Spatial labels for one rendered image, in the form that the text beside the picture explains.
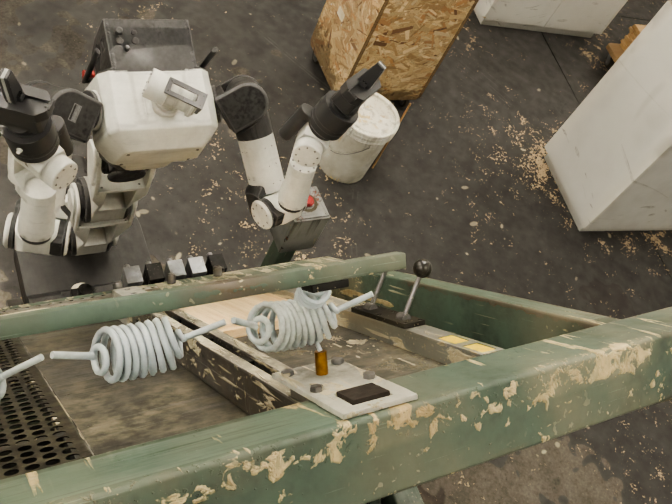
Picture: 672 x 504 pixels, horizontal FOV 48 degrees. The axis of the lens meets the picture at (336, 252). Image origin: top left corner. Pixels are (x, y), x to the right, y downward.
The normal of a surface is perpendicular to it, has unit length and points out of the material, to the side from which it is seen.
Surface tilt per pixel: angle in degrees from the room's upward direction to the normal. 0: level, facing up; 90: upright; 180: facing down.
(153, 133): 68
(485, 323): 90
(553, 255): 0
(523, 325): 90
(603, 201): 90
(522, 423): 39
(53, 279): 0
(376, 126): 0
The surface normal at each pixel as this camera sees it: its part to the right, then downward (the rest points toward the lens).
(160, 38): 0.45, -0.18
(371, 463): 0.49, 0.10
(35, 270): 0.33, -0.54
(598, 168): -0.91, 0.02
